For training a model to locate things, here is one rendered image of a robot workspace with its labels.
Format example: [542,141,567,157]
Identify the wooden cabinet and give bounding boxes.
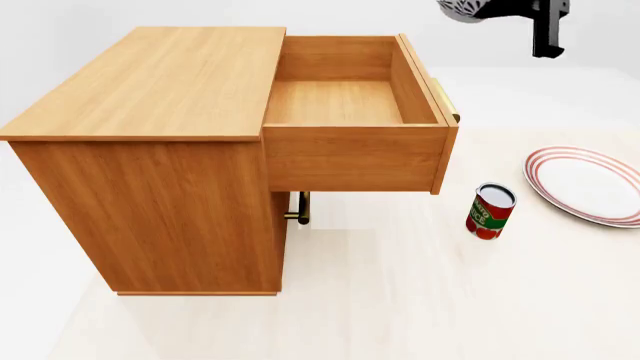
[0,25,292,297]

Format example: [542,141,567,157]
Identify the open wooden drawer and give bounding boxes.
[261,33,460,196]

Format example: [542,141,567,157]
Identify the tomato sauce can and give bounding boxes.
[465,181,518,241]

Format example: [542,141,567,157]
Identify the white plate with red rings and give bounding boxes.
[522,145,640,229]

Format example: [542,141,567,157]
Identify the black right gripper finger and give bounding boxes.
[531,12,567,60]
[473,0,535,21]

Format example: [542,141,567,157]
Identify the black and brass drawer handle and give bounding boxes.
[283,190,312,226]

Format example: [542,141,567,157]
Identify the black bowl with white pattern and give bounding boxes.
[436,0,482,24]

